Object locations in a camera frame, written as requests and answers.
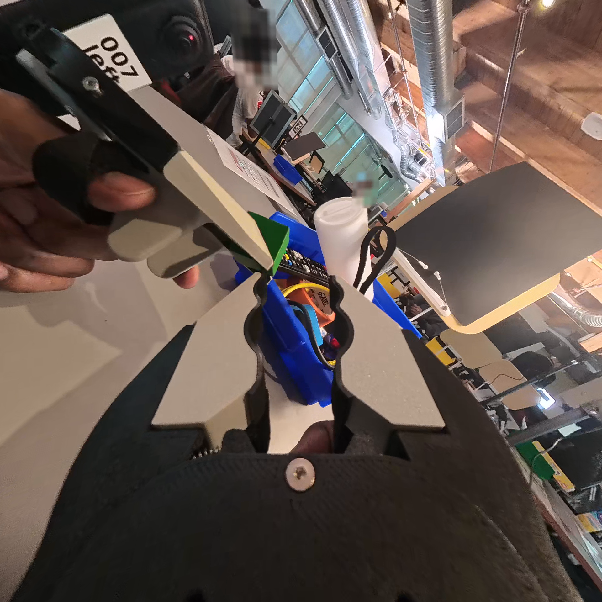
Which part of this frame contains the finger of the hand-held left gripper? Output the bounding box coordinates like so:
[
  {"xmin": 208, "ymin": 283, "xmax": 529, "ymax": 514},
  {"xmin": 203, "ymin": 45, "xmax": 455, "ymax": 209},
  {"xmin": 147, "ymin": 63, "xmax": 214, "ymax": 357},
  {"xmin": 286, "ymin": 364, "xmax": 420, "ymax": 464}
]
[
  {"xmin": 147, "ymin": 226, "xmax": 222, "ymax": 279},
  {"xmin": 107, "ymin": 150, "xmax": 274, "ymax": 278}
]

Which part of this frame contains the person's left hand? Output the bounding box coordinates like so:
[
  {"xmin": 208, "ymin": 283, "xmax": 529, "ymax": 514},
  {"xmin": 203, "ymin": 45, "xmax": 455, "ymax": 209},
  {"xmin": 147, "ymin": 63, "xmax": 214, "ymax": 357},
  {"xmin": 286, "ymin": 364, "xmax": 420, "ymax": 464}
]
[{"xmin": 0, "ymin": 89, "xmax": 200, "ymax": 293}]

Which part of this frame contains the open laptop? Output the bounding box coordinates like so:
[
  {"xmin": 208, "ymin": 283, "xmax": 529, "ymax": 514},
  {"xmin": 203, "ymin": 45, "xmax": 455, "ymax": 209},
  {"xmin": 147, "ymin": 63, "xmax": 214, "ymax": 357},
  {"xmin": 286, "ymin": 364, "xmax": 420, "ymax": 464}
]
[{"xmin": 284, "ymin": 132, "xmax": 326, "ymax": 161}]

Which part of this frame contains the grey monitor on stand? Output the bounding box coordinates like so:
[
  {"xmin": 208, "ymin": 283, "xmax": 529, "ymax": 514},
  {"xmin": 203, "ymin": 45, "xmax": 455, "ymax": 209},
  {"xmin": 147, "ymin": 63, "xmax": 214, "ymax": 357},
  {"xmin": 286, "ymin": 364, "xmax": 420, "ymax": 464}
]
[{"xmin": 249, "ymin": 91, "xmax": 297, "ymax": 146}]

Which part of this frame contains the large blue plastic bin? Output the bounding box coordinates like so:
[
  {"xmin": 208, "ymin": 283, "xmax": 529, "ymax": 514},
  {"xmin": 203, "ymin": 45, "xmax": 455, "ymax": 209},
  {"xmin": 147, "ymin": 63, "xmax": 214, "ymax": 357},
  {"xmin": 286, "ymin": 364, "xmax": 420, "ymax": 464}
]
[{"xmin": 234, "ymin": 212, "xmax": 421, "ymax": 407}]

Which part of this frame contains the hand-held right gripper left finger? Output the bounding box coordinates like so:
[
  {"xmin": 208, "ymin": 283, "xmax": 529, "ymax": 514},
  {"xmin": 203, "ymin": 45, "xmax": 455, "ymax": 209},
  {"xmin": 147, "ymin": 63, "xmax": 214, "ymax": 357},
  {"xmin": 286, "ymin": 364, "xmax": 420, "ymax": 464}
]
[{"xmin": 151, "ymin": 272, "xmax": 271, "ymax": 452}]

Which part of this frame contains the metal air duct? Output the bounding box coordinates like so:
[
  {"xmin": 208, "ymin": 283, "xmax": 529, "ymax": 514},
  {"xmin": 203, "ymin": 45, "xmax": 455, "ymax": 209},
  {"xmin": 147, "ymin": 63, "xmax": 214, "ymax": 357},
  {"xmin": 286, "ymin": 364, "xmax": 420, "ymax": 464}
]
[
  {"xmin": 294, "ymin": 0, "xmax": 377, "ymax": 99},
  {"xmin": 407, "ymin": 0, "xmax": 466, "ymax": 142}
]

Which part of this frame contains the green and yellow box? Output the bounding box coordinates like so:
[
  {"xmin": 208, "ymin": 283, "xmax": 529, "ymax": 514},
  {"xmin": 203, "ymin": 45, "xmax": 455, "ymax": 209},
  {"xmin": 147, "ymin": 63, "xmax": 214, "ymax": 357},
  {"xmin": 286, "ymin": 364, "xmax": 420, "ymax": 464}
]
[{"xmin": 515, "ymin": 440, "xmax": 577, "ymax": 492}]

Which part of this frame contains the rounded beige panel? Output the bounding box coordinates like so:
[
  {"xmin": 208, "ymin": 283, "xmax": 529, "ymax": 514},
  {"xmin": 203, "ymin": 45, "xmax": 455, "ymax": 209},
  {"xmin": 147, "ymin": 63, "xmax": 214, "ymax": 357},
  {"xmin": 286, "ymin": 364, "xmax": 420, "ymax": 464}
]
[{"xmin": 480, "ymin": 360, "xmax": 539, "ymax": 410}]

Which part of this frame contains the small blue bin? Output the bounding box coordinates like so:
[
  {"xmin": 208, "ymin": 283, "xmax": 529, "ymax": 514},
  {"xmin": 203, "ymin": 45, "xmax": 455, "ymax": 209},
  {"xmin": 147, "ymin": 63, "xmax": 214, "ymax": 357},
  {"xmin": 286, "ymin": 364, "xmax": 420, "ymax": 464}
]
[{"xmin": 274, "ymin": 154, "xmax": 302, "ymax": 185}]

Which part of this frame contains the rounded light panel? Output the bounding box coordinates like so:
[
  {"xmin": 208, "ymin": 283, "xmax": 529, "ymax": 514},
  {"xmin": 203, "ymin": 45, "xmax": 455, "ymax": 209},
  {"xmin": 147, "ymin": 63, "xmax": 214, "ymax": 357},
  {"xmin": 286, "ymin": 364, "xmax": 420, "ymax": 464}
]
[{"xmin": 440, "ymin": 327, "xmax": 501, "ymax": 370}]

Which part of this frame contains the dark panel with wooden edge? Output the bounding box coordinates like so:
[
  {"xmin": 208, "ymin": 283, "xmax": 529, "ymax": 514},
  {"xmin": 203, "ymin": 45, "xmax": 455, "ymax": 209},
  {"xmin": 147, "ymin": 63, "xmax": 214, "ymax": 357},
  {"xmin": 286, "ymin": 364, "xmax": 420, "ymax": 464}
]
[{"xmin": 390, "ymin": 162, "xmax": 584, "ymax": 335}]

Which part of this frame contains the white metal stand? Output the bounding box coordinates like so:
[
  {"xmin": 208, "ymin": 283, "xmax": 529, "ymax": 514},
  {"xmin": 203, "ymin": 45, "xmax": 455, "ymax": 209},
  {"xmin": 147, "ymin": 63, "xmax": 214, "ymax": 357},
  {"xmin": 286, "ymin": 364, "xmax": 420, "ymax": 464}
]
[{"xmin": 393, "ymin": 249, "xmax": 452, "ymax": 317}]

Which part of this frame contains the white printed paper sheet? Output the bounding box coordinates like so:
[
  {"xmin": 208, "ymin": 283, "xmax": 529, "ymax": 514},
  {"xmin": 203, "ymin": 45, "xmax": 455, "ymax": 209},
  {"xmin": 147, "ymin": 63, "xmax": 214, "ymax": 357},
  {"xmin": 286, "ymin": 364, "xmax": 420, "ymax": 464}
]
[{"xmin": 204, "ymin": 126, "xmax": 283, "ymax": 198}]

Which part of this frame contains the green foam cube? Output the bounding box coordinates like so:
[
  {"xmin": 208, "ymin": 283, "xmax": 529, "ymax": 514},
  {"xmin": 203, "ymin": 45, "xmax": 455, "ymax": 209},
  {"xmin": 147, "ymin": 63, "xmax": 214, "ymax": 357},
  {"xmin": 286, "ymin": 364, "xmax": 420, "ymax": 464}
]
[{"xmin": 230, "ymin": 212, "xmax": 291, "ymax": 277}]

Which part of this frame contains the orange tape roll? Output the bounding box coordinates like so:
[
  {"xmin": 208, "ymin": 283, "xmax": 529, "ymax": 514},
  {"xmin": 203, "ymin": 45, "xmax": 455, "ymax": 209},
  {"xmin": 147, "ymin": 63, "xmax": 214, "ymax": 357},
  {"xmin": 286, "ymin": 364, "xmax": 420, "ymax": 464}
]
[{"xmin": 287, "ymin": 287, "xmax": 335, "ymax": 327}]

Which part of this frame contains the long wooden table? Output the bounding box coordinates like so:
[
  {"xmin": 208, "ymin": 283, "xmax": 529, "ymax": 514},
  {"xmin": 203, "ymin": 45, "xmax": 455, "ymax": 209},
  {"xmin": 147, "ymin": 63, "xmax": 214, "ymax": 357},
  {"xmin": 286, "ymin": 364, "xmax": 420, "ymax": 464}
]
[{"xmin": 531, "ymin": 480, "xmax": 602, "ymax": 579}]

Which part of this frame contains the light blue foam piece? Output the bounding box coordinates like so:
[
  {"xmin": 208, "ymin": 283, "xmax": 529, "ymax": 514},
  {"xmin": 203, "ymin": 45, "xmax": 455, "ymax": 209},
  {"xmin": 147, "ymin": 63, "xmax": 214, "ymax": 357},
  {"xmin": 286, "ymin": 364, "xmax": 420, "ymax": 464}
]
[{"xmin": 289, "ymin": 303, "xmax": 325, "ymax": 349}]

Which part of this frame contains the black cable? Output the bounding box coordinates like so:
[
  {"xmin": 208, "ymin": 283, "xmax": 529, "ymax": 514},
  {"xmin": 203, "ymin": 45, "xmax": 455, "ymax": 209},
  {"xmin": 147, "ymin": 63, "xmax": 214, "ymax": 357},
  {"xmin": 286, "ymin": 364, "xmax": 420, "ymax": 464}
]
[{"xmin": 301, "ymin": 306, "xmax": 335, "ymax": 372}]

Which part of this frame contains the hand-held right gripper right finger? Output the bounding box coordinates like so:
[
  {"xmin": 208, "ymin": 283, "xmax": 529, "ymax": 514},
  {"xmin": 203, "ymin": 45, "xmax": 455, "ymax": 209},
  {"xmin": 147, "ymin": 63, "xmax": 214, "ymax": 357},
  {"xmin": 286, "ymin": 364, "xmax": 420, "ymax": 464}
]
[{"xmin": 329, "ymin": 277, "xmax": 446, "ymax": 454}]

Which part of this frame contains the yellow network cable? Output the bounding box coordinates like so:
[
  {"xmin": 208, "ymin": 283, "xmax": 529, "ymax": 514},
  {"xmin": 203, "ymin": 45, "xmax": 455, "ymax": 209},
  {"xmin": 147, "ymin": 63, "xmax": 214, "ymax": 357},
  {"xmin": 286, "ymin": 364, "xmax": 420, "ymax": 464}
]
[{"xmin": 282, "ymin": 281, "xmax": 337, "ymax": 367}]

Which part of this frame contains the white plastic bottle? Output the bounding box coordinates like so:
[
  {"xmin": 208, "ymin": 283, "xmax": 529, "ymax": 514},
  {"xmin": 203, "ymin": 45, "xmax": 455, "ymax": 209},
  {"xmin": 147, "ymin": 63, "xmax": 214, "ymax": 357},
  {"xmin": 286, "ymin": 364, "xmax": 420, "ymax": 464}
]
[{"xmin": 313, "ymin": 198, "xmax": 374, "ymax": 302}]

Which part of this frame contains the black remote control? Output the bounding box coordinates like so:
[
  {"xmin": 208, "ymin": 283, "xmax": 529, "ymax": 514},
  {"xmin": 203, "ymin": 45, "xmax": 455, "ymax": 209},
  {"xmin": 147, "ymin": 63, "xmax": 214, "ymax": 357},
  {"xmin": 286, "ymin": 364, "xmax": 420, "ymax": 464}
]
[{"xmin": 277, "ymin": 249, "xmax": 330, "ymax": 285}]

